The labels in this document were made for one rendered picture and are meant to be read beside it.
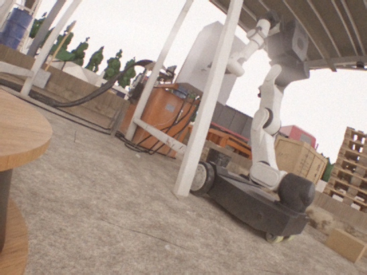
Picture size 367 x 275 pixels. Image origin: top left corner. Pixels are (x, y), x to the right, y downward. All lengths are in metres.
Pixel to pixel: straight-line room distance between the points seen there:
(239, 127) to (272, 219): 9.24
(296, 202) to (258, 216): 0.21
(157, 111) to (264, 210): 1.40
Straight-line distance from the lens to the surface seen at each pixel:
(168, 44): 2.16
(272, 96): 1.36
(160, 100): 1.98
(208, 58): 1.62
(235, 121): 10.08
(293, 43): 1.50
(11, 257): 0.39
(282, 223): 0.98
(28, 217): 0.50
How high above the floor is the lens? 0.31
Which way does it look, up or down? 1 degrees down
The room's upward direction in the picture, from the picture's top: 25 degrees clockwise
